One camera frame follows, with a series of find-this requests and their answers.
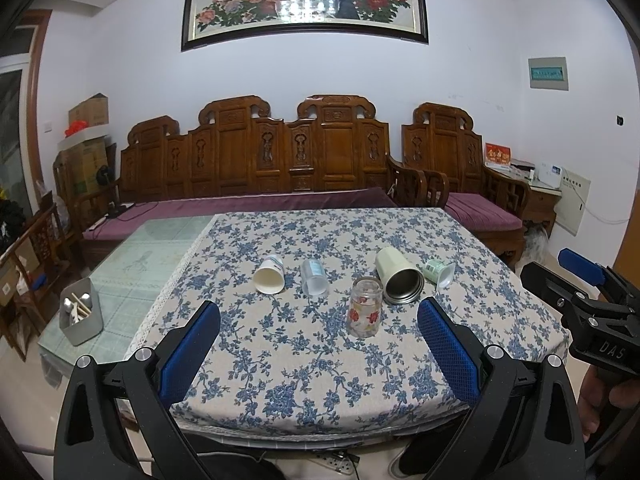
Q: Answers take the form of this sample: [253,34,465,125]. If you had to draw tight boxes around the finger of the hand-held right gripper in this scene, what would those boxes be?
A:
[520,261,592,322]
[558,248,640,302]

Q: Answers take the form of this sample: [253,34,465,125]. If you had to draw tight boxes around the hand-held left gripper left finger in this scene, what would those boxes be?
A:
[54,301,221,480]

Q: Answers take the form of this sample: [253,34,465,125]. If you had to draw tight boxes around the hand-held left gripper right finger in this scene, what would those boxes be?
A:
[416,298,587,480]

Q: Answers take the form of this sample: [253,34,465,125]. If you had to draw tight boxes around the floral glass cup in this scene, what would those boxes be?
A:
[348,276,384,339]

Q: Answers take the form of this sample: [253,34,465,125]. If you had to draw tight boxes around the small green white cup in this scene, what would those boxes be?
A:
[423,259,457,291]

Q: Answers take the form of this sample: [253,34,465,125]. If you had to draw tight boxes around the cream steel tumbler cup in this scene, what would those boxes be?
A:
[375,246,425,305]

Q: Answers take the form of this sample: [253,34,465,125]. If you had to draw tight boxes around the white paper cup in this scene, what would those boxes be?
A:
[253,255,286,294]

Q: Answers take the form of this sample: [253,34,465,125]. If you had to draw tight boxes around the clear plastic cup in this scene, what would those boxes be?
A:
[300,259,330,298]

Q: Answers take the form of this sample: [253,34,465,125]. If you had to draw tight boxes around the person's right hand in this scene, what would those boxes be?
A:
[580,366,615,442]

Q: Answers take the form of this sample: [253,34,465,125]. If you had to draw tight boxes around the clear plastic bag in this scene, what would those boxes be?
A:
[524,224,551,267]

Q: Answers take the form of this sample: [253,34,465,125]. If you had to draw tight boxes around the wooden side table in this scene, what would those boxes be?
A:
[492,164,559,239]

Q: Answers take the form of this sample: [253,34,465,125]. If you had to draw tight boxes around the white desktop device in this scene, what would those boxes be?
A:
[537,162,565,189]

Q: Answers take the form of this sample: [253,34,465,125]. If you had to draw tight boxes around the glass top table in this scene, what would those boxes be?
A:
[37,207,571,461]

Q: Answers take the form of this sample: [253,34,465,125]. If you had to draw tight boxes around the short purple seat cushion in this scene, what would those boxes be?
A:
[443,192,525,234]

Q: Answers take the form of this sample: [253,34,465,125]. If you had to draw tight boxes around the blue floral tablecloth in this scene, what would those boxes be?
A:
[122,207,571,444]

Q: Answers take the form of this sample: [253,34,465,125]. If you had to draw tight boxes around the grey utensil container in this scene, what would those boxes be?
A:
[59,278,104,346]

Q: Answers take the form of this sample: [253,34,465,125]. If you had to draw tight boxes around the wooden chopsticks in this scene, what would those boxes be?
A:
[69,290,92,319]

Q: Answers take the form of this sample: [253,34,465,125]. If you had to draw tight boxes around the red desk calendar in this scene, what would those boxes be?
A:
[483,142,512,167]

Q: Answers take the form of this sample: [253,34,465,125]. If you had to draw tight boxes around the long purple seat cushion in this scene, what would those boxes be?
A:
[82,187,399,241]

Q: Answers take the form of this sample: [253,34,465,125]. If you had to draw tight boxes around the white power strip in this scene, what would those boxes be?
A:
[314,452,359,476]

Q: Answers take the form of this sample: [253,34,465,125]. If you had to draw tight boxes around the carved wooden armchair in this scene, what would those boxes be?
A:
[387,102,532,267]

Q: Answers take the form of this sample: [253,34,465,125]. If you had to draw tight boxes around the wooden side chair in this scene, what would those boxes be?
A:
[0,204,72,362]

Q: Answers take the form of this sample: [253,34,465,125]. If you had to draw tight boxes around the carved wooden sofa bench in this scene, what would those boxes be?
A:
[74,93,402,267]

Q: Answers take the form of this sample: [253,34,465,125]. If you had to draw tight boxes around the large cardboard box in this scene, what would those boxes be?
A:
[54,134,114,202]

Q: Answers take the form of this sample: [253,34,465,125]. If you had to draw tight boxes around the small cardboard box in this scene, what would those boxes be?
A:
[68,93,110,129]

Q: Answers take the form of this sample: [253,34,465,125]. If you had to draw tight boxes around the wall electrical panel cover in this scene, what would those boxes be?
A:
[528,56,570,92]

